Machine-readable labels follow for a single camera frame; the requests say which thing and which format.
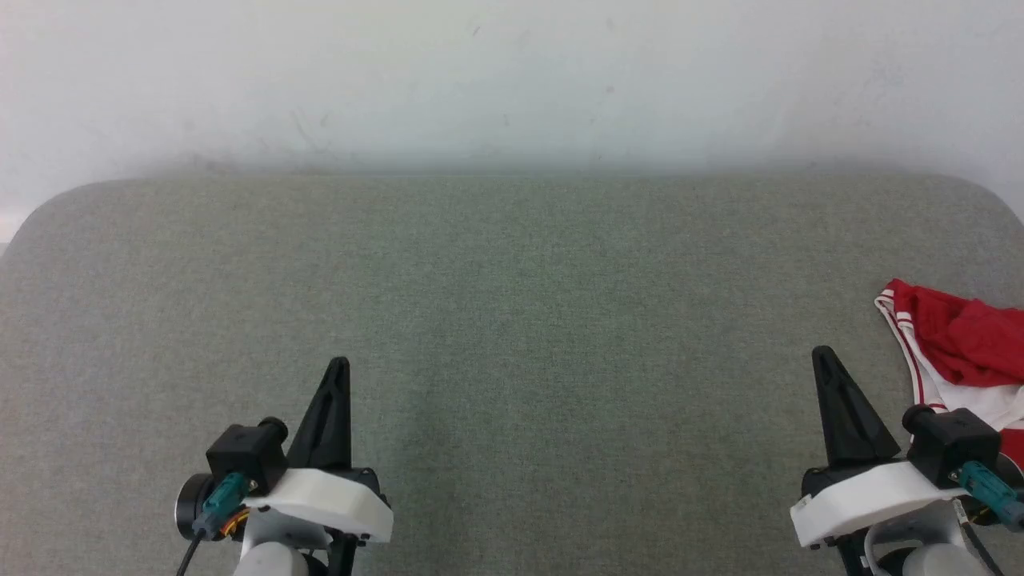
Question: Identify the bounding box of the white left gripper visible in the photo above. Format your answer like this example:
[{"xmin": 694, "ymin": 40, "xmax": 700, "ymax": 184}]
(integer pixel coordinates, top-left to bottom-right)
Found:
[{"xmin": 240, "ymin": 356, "xmax": 395, "ymax": 553}]

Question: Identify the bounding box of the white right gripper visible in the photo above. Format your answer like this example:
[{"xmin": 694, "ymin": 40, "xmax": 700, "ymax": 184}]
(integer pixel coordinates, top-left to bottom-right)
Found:
[{"xmin": 790, "ymin": 345, "xmax": 970, "ymax": 550}]

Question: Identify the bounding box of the red and white jersey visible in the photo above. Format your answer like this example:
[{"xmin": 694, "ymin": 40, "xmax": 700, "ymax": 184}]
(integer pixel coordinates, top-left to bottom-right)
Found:
[{"xmin": 874, "ymin": 278, "xmax": 1024, "ymax": 474}]

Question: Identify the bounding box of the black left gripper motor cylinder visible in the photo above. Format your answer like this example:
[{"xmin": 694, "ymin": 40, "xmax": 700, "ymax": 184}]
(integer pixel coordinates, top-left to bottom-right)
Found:
[{"xmin": 175, "ymin": 473, "xmax": 218, "ymax": 542}]

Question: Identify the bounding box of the grey fabric sofa cushion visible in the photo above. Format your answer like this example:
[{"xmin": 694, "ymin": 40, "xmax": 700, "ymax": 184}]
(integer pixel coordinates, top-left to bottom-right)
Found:
[{"xmin": 0, "ymin": 173, "xmax": 1024, "ymax": 576}]

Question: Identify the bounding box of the teal left cable connector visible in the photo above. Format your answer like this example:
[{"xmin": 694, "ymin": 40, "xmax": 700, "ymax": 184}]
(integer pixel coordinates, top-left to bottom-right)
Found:
[{"xmin": 198, "ymin": 471, "xmax": 249, "ymax": 540}]

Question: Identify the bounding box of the teal cable connector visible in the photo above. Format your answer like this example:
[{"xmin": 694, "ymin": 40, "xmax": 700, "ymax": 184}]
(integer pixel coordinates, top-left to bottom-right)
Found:
[
  {"xmin": 198, "ymin": 471, "xmax": 249, "ymax": 540},
  {"xmin": 950, "ymin": 461, "xmax": 1024, "ymax": 534}
]

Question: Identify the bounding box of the teal right cable connector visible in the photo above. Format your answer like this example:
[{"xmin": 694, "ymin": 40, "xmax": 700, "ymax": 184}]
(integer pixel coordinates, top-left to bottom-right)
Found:
[{"xmin": 950, "ymin": 461, "xmax": 1024, "ymax": 534}]

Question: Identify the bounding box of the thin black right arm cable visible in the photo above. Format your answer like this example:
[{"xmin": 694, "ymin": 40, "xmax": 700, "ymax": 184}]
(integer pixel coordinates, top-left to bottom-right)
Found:
[{"xmin": 956, "ymin": 512, "xmax": 1010, "ymax": 576}]

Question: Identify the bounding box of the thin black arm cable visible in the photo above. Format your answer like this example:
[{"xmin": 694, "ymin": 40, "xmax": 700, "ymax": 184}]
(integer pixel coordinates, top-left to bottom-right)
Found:
[
  {"xmin": 956, "ymin": 512, "xmax": 1010, "ymax": 576},
  {"xmin": 174, "ymin": 530, "xmax": 207, "ymax": 576}
]

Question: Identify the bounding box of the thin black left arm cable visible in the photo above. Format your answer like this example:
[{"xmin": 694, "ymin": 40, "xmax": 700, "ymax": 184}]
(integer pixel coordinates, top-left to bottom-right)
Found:
[{"xmin": 174, "ymin": 530, "xmax": 207, "ymax": 576}]

